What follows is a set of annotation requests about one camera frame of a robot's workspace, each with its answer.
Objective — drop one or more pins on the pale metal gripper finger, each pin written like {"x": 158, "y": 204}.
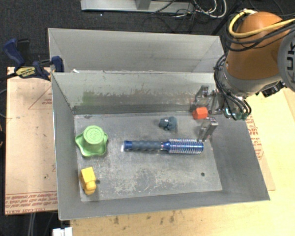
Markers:
{"x": 201, "y": 97}
{"x": 207, "y": 130}

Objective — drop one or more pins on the orange-red small block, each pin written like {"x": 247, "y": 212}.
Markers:
{"x": 199, "y": 113}

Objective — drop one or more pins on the dark green small toy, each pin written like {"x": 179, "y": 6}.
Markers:
{"x": 168, "y": 123}

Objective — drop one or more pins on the blue hairbrush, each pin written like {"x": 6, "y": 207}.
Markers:
{"x": 162, "y": 146}

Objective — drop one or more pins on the grey metal bin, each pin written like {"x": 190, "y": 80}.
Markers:
{"x": 147, "y": 176}

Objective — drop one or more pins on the green flower-shaped cup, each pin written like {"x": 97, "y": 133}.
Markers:
{"x": 92, "y": 140}

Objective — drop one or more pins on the yellow toy block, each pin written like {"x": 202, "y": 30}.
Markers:
{"x": 88, "y": 179}

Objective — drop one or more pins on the brown cardboard board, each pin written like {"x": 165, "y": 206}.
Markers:
{"x": 29, "y": 144}

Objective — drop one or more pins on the black cylinder on white bracket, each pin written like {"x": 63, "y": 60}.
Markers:
{"x": 273, "y": 90}

